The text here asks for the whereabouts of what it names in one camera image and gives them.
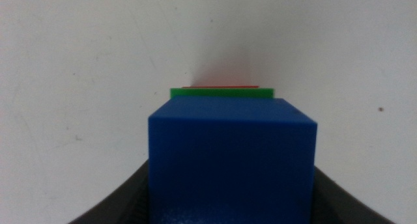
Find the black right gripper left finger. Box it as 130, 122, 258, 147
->
67, 160, 150, 224

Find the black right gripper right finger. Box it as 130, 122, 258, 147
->
313, 166, 397, 224

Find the blue cube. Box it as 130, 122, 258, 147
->
148, 96, 319, 224

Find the green cube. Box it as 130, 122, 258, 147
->
169, 87, 276, 100

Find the red cube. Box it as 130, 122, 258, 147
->
181, 85, 260, 89

